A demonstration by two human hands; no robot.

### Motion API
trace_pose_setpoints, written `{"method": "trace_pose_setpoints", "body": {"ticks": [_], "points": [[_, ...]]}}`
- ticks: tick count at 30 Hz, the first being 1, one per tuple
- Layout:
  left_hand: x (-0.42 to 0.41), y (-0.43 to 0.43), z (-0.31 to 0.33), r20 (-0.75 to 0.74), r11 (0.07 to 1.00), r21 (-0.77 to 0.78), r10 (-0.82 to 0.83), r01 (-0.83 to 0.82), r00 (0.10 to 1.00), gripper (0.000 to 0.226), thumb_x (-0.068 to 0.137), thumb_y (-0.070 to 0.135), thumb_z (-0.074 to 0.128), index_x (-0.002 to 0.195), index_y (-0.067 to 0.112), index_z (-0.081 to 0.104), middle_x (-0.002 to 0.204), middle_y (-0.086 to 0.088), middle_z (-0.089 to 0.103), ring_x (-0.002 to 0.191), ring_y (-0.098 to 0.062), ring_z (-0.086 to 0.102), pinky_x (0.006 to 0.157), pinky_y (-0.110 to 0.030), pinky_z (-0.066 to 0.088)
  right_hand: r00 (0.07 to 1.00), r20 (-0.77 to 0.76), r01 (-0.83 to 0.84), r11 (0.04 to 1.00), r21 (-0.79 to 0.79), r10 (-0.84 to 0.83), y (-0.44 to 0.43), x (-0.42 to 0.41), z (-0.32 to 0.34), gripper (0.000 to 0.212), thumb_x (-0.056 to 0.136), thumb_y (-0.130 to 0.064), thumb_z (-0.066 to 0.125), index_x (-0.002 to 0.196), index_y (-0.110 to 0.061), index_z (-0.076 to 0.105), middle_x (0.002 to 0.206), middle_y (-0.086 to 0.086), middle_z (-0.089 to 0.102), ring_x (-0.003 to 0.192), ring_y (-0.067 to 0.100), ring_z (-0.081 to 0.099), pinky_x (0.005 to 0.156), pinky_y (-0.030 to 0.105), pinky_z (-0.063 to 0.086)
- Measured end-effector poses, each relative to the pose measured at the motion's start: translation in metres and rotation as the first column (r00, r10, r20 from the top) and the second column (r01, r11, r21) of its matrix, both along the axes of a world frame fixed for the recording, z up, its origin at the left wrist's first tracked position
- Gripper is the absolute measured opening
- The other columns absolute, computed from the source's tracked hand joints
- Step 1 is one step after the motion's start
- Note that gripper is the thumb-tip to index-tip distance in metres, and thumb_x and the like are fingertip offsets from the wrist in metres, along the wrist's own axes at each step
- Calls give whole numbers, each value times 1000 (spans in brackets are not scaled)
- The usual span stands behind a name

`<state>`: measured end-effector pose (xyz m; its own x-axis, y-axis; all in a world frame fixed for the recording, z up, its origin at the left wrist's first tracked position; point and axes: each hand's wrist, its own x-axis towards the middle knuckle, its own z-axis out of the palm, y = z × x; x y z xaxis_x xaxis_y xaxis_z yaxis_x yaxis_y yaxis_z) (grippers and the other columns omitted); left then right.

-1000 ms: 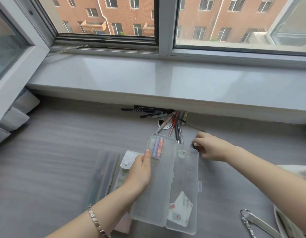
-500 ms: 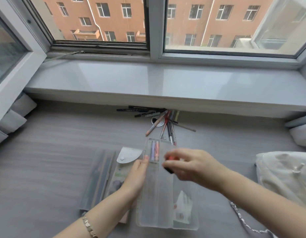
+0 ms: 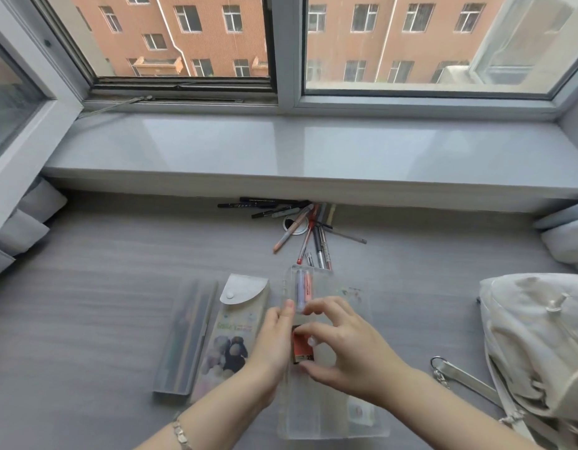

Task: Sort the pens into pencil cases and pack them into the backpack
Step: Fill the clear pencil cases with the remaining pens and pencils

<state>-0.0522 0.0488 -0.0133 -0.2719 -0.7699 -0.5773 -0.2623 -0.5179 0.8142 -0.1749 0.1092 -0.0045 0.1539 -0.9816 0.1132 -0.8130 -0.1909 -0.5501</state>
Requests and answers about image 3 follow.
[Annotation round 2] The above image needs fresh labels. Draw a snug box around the small orange box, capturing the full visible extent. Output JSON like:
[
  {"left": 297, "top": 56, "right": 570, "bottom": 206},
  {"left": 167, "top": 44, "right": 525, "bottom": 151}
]
[{"left": 291, "top": 325, "right": 316, "bottom": 366}]

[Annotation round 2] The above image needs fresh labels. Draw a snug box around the person's right hand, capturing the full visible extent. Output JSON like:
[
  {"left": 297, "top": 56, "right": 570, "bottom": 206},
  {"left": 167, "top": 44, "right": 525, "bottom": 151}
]
[{"left": 293, "top": 296, "right": 414, "bottom": 408}]

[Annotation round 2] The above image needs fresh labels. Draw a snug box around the brick apartment building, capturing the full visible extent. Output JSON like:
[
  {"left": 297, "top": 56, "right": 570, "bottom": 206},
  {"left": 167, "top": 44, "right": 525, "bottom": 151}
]
[{"left": 71, "top": 0, "right": 510, "bottom": 85}]

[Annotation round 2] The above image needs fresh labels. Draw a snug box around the small round tape roll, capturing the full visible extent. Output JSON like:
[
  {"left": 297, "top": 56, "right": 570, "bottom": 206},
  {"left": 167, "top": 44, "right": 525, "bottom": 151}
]
[{"left": 283, "top": 217, "right": 311, "bottom": 236}]

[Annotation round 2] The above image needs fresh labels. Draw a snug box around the white quilted backpack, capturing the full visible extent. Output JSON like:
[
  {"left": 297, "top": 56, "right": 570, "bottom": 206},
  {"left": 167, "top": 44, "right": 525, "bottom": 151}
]
[{"left": 430, "top": 272, "right": 578, "bottom": 450}]

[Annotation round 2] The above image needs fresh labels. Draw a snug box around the grey wooden desk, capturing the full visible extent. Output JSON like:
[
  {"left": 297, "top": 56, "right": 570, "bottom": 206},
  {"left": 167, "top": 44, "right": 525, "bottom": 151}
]
[{"left": 0, "top": 191, "right": 578, "bottom": 450}]

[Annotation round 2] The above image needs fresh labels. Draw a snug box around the clear sticker pencil box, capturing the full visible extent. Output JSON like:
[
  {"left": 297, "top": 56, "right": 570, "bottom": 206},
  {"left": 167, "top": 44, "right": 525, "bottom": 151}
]
[{"left": 277, "top": 264, "right": 392, "bottom": 440}]

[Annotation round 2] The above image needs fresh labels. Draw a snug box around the open white window sash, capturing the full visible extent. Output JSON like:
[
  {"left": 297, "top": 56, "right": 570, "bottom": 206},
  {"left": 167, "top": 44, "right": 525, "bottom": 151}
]
[{"left": 0, "top": 0, "right": 83, "bottom": 244}]

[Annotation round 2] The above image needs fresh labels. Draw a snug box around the silver link bracelet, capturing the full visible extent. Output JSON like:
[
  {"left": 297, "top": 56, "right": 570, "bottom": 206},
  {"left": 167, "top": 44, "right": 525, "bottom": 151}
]
[{"left": 171, "top": 412, "right": 194, "bottom": 450}]

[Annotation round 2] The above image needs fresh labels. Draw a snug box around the white window sill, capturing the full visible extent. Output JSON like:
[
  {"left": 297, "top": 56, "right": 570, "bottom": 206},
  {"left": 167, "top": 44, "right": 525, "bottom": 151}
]
[{"left": 41, "top": 112, "right": 578, "bottom": 214}]

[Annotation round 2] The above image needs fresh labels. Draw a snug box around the person's left hand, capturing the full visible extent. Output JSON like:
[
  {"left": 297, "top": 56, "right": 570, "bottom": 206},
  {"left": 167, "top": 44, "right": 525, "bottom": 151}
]
[{"left": 244, "top": 299, "right": 297, "bottom": 408}]

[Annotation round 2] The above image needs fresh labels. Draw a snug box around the cartoon sheep pencil pouch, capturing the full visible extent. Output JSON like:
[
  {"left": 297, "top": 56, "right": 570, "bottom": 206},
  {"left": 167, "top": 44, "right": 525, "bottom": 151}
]
[{"left": 190, "top": 272, "right": 271, "bottom": 404}]

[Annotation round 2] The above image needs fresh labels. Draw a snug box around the pile of pens and pencils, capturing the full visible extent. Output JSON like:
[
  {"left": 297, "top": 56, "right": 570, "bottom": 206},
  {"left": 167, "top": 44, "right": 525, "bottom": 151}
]
[{"left": 217, "top": 196, "right": 368, "bottom": 273}]

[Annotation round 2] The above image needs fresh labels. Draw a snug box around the white sticker card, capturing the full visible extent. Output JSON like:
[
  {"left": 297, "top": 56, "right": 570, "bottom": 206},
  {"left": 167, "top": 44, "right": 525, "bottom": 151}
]
[{"left": 347, "top": 397, "right": 376, "bottom": 425}]

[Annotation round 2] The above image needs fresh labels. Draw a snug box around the white window frame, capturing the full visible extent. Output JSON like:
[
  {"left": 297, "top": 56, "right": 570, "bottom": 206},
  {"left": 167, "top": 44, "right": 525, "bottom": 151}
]
[{"left": 31, "top": 0, "right": 578, "bottom": 121}]

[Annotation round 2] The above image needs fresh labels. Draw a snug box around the person's left forearm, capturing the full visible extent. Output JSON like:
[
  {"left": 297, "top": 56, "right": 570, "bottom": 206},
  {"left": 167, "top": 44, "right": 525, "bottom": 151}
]
[{"left": 134, "top": 365, "right": 280, "bottom": 450}]

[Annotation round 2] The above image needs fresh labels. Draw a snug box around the pale blue curtain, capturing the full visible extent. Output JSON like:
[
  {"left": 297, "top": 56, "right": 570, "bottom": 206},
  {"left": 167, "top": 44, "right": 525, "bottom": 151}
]
[{"left": 533, "top": 199, "right": 578, "bottom": 273}]

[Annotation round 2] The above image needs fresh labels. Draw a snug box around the frosted plastic box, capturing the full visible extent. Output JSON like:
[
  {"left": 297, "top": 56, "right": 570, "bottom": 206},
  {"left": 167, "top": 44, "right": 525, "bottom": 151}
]
[{"left": 153, "top": 278, "right": 220, "bottom": 397}]

